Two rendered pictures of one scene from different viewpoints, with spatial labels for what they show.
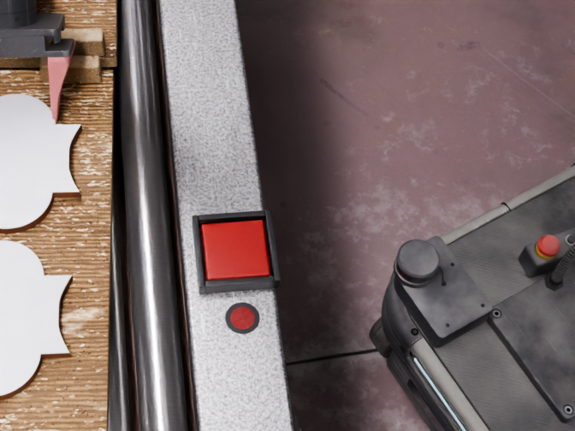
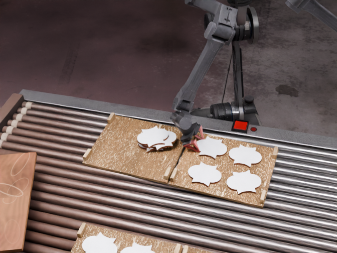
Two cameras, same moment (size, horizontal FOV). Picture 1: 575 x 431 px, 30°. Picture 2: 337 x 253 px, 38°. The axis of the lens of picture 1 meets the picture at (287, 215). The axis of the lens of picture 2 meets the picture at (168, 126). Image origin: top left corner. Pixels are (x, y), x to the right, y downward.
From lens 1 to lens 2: 185 cm
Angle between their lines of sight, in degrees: 38
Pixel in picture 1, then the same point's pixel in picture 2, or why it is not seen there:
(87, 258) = (235, 143)
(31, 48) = (198, 128)
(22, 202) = (221, 147)
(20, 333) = (249, 152)
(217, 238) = (237, 126)
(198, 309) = (249, 134)
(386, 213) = not seen: hidden behind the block
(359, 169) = not seen: hidden behind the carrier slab
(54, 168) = (215, 141)
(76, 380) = (261, 149)
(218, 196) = (226, 126)
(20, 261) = (234, 149)
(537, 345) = not seen: hidden behind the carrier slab
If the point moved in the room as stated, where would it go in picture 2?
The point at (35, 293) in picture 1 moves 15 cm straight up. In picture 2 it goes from (242, 149) to (244, 124)
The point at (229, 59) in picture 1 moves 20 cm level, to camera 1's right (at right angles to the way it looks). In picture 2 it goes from (195, 117) to (213, 96)
